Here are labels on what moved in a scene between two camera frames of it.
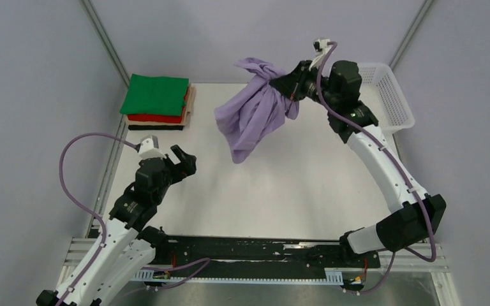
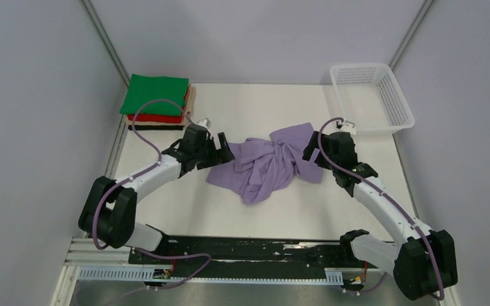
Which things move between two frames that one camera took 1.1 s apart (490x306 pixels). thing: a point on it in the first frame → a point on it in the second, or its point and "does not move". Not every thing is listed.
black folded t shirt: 170,127 does not move
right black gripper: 292,84 → 308,151
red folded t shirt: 163,118 does not move
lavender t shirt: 258,115 → 255,168
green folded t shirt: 159,95 does not move
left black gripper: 188,164 → 222,155
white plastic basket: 382,94 does not move
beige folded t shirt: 189,109 does not move
